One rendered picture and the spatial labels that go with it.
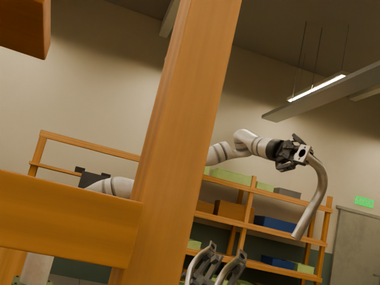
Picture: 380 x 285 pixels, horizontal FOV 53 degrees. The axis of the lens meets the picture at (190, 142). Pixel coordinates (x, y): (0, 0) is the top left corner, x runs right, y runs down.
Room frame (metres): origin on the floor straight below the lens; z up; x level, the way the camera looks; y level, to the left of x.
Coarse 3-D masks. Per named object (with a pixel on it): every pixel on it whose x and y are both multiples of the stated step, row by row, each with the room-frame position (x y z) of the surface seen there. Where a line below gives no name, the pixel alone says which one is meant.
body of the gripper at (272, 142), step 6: (270, 144) 1.22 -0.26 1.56; (276, 144) 1.21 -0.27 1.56; (282, 144) 1.21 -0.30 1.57; (288, 144) 1.19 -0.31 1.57; (270, 150) 1.21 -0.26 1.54; (276, 150) 1.21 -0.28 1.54; (282, 150) 1.20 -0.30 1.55; (288, 150) 1.18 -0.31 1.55; (294, 150) 1.18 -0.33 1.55; (270, 156) 1.22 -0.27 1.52; (276, 156) 1.22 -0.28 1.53
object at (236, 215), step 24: (240, 192) 6.68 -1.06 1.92; (264, 192) 6.27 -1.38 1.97; (288, 192) 6.48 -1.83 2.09; (216, 216) 6.16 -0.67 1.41; (240, 216) 6.31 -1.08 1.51; (264, 216) 6.41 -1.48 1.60; (192, 240) 6.15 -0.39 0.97; (240, 240) 6.26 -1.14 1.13; (312, 240) 6.49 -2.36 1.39; (264, 264) 6.38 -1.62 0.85; (288, 264) 6.50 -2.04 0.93
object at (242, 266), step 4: (240, 264) 1.61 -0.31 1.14; (236, 268) 1.58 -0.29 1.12; (240, 268) 1.59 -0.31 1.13; (244, 268) 1.59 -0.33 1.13; (232, 272) 1.60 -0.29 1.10; (236, 272) 1.59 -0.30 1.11; (240, 272) 1.58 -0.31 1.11; (232, 276) 1.62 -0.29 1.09; (236, 276) 1.58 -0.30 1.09; (232, 280) 1.59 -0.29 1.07; (236, 280) 1.58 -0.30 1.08; (228, 284) 1.60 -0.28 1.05; (232, 284) 1.58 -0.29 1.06
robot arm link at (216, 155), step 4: (216, 144) 1.38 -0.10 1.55; (212, 148) 1.36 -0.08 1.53; (216, 148) 1.36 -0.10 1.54; (220, 148) 1.36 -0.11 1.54; (208, 152) 1.35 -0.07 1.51; (212, 152) 1.35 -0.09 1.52; (216, 152) 1.35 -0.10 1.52; (220, 152) 1.35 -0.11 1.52; (208, 156) 1.35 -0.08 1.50; (212, 156) 1.35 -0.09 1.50; (216, 156) 1.35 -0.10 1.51; (220, 156) 1.36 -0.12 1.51; (224, 156) 1.36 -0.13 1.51; (208, 160) 1.35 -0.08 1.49; (212, 160) 1.36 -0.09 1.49; (216, 160) 1.36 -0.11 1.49; (220, 160) 1.37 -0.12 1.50; (224, 160) 1.38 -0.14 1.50; (208, 164) 1.37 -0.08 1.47; (212, 164) 1.37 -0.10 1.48; (216, 164) 1.38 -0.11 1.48
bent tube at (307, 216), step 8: (304, 152) 1.13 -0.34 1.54; (296, 160) 1.12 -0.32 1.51; (304, 160) 1.10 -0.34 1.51; (312, 160) 1.12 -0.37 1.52; (320, 168) 1.14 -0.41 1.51; (320, 176) 1.16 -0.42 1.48; (320, 184) 1.17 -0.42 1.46; (320, 192) 1.18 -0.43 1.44; (312, 200) 1.18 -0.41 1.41; (320, 200) 1.18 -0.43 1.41; (312, 208) 1.18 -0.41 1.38; (304, 216) 1.18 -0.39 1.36; (312, 216) 1.18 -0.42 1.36; (304, 224) 1.18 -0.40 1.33; (296, 232) 1.18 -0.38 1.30
